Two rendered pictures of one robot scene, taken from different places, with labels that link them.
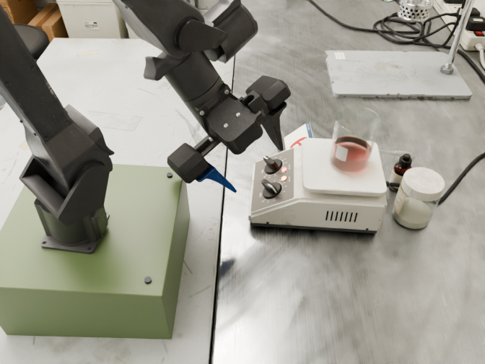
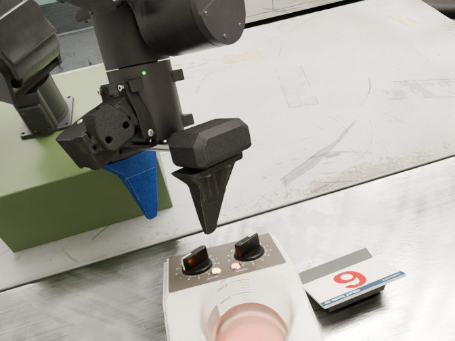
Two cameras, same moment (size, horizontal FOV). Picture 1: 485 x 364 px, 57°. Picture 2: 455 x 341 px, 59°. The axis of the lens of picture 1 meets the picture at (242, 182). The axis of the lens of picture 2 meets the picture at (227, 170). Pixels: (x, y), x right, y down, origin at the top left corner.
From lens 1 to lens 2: 0.58 m
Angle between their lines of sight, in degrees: 54
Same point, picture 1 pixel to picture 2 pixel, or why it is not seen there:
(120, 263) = (9, 161)
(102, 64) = (390, 36)
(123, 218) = not seen: hidden behind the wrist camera
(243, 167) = (278, 229)
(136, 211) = not seen: hidden behind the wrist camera
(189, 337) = (14, 266)
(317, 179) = (189, 310)
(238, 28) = (167, 10)
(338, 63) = not seen: outside the picture
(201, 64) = (108, 31)
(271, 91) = (181, 138)
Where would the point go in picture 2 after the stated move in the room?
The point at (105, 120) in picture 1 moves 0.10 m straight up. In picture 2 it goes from (293, 82) to (294, 28)
